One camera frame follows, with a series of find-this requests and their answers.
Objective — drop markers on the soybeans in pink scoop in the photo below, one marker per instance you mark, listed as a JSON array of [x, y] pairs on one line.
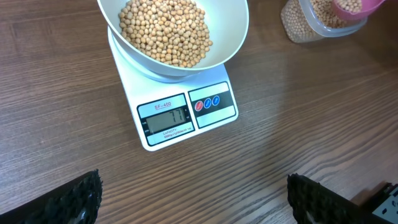
[[352, 6]]

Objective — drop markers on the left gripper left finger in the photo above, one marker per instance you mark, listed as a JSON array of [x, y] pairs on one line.
[[78, 201]]

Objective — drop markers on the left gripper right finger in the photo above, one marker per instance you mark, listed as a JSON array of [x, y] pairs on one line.
[[313, 203]]

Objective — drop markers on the clear plastic container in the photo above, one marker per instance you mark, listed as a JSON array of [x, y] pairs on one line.
[[311, 31]]

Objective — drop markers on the soybeans in white bowl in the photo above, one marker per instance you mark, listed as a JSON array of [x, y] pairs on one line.
[[170, 31]]

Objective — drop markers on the white digital kitchen scale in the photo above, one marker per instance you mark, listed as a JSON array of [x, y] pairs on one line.
[[167, 110]]

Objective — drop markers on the pile of soybeans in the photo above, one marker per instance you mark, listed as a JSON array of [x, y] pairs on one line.
[[323, 15]]

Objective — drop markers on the pink measuring scoop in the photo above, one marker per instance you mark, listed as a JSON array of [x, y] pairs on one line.
[[369, 7]]

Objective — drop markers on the white bowl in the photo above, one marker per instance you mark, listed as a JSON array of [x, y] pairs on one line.
[[227, 21]]

